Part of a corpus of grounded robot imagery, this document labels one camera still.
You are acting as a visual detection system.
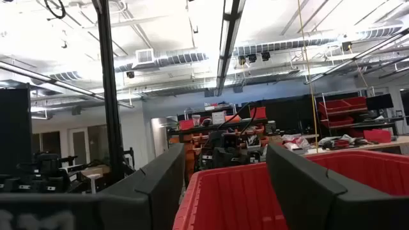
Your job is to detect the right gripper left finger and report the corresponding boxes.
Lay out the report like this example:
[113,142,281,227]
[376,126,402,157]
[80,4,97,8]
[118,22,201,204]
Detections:
[0,142,186,230]

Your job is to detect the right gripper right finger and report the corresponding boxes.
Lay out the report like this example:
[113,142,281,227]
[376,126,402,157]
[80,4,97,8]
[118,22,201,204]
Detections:
[266,142,409,230]

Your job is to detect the small red shelf bin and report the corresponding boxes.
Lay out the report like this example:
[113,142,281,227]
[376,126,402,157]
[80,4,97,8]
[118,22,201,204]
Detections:
[325,116,355,127]

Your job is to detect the red bin on bench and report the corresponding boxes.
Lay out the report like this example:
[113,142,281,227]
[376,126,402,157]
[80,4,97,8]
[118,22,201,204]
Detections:
[362,128,392,144]

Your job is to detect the large red plastic bin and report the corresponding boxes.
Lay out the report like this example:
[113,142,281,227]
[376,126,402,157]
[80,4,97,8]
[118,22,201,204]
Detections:
[172,149,409,230]

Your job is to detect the wide red shelf bin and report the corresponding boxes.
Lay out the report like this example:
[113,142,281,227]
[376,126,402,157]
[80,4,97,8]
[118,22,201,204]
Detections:
[318,96,368,116]

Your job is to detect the white plastic bags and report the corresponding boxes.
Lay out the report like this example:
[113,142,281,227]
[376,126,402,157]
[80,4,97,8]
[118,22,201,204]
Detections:
[282,133,310,151]

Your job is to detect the stainless steel cabinet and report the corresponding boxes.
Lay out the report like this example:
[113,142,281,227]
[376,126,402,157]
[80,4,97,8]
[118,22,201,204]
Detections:
[150,116,178,157]

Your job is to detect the long wooden workbench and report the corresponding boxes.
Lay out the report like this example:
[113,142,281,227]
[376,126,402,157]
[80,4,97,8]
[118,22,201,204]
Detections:
[303,135,409,156]

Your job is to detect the black bench equipment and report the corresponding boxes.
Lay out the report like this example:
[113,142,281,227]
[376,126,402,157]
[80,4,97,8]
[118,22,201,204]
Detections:
[0,152,82,194]

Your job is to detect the red storage box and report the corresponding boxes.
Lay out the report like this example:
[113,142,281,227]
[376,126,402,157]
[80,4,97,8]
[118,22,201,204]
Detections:
[250,106,267,120]

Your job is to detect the black computer monitor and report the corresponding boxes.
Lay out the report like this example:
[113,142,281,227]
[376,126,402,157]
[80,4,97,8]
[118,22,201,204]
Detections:
[366,93,395,111]

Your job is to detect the white labelled box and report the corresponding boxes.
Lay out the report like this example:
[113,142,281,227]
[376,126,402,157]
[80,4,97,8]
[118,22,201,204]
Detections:
[211,111,226,125]

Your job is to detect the hanging linear light fixture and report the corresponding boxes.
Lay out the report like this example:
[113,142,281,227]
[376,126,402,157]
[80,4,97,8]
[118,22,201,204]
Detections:
[303,27,409,86]
[215,0,247,97]
[0,60,135,109]

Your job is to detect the large black panel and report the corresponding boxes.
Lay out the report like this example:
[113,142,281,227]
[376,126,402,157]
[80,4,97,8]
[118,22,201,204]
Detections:
[0,83,33,176]

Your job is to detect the white ceiling vent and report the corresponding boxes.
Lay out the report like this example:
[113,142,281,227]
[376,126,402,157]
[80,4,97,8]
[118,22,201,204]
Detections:
[135,48,155,65]

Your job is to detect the metal wire shelf rack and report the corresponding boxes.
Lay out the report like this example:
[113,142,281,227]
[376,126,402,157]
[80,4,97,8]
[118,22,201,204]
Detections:
[314,86,376,139]

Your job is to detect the black aluminium frame post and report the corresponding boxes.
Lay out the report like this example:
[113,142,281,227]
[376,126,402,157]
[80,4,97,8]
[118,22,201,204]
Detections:
[91,0,126,185]

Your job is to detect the yellow hanging cable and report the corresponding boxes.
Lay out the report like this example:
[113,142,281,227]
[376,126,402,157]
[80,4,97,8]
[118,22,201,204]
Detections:
[297,0,320,153]

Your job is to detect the ribbed ceiling air duct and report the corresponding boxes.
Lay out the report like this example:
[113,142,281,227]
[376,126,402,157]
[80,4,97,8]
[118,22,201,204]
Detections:
[233,24,404,57]
[47,50,209,81]

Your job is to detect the black cable loop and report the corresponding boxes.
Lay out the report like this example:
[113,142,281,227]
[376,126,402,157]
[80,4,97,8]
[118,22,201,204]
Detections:
[43,0,67,20]

